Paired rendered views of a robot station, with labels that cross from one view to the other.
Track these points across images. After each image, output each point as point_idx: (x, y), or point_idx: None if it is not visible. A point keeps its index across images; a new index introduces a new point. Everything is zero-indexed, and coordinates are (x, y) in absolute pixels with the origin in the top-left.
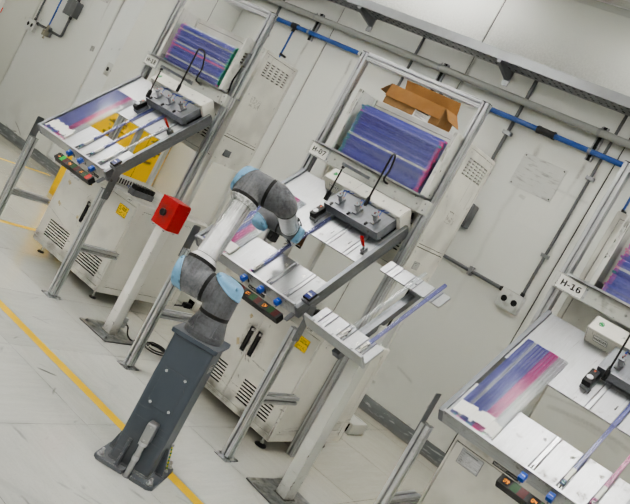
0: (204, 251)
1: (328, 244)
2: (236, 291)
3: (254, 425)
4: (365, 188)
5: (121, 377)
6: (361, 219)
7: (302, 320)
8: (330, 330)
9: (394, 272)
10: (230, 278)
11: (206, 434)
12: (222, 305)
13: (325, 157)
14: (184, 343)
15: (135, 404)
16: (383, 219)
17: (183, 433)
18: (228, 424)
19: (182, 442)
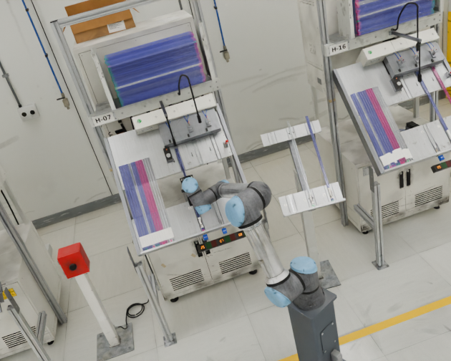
0: (279, 273)
1: (203, 163)
2: (316, 263)
3: (247, 270)
4: (170, 109)
5: (192, 349)
6: (200, 130)
7: (265, 215)
8: (301, 205)
9: (273, 139)
10: (298, 262)
11: (254, 305)
12: (317, 278)
13: (113, 118)
14: (319, 315)
15: (231, 348)
16: (209, 116)
17: (260, 322)
18: (232, 285)
19: (273, 326)
